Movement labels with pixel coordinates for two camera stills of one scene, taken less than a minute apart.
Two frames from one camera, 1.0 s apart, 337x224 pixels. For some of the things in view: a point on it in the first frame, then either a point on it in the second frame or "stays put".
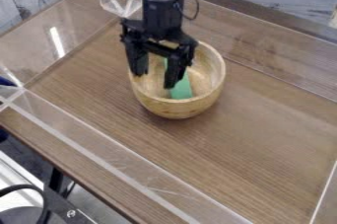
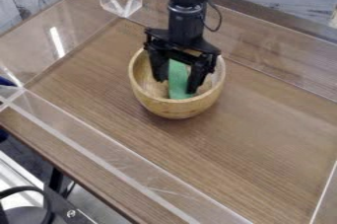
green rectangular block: [183, 88] stays put
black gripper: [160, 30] → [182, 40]
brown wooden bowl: [207, 75] stays put
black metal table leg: [57, 181] stays put
